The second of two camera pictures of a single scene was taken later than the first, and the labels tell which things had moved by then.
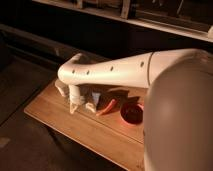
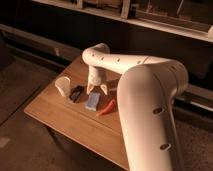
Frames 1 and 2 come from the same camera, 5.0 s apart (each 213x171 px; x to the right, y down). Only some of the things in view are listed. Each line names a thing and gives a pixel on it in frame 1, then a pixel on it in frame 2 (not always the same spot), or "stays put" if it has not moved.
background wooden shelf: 190,17 stays put
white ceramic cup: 61,86 stays put
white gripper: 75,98 → 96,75
